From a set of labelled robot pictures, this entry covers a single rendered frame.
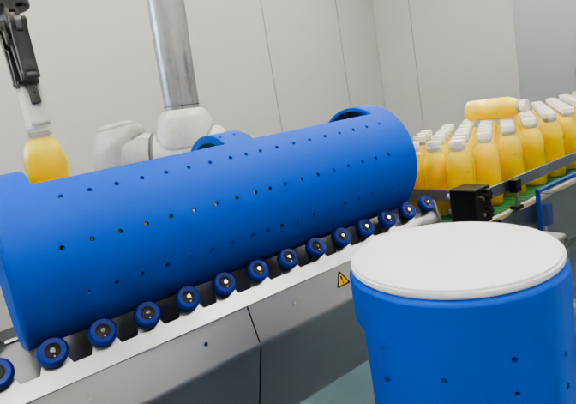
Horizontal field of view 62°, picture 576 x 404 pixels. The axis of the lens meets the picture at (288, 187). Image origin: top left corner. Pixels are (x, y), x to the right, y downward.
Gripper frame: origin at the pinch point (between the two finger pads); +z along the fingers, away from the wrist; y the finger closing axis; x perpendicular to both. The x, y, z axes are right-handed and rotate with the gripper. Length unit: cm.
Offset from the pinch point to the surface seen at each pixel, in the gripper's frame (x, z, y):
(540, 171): 118, 40, 29
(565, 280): 37, 35, 69
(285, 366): 29, 60, 16
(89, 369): -5.6, 42.1, 16.0
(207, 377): 12, 52, 18
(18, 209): -8.7, 15.5, 15.7
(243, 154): 29.8, 15.8, 16.4
